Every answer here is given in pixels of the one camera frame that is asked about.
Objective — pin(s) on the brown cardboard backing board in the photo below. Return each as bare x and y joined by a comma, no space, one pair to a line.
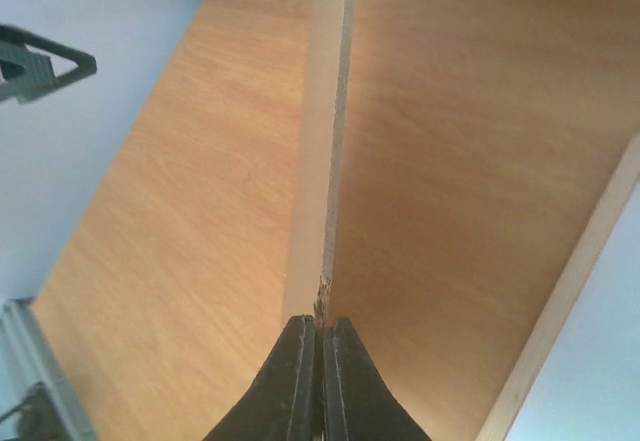
480,135

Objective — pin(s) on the pink wooden picture frame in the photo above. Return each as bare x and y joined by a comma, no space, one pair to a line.
563,297

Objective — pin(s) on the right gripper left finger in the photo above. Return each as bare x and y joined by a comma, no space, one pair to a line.
278,403

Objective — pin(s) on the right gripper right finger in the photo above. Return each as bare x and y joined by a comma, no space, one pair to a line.
357,403

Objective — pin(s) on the left aluminium corner post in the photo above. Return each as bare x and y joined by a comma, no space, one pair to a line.
38,401

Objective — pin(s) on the sunset landscape photo white border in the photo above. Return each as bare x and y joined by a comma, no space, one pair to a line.
588,388

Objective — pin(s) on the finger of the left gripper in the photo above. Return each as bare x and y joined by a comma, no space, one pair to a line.
27,71

